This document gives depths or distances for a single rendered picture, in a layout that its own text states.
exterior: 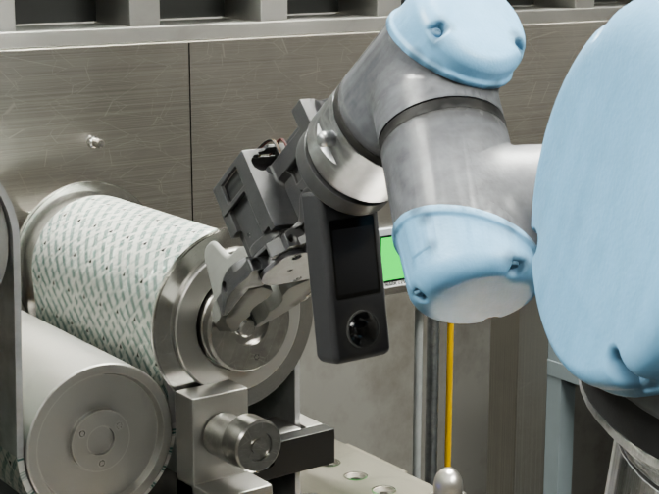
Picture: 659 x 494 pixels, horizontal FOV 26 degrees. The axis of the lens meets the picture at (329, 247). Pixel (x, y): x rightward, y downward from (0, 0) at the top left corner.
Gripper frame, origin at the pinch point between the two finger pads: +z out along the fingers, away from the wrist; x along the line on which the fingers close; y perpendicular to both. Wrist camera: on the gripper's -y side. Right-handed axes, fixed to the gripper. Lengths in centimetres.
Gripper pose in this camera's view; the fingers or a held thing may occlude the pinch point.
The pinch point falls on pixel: (240, 325)
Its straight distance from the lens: 107.3
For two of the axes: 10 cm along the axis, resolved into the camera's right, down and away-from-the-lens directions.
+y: -3.8, -8.6, 3.4
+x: -8.1, 1.3, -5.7
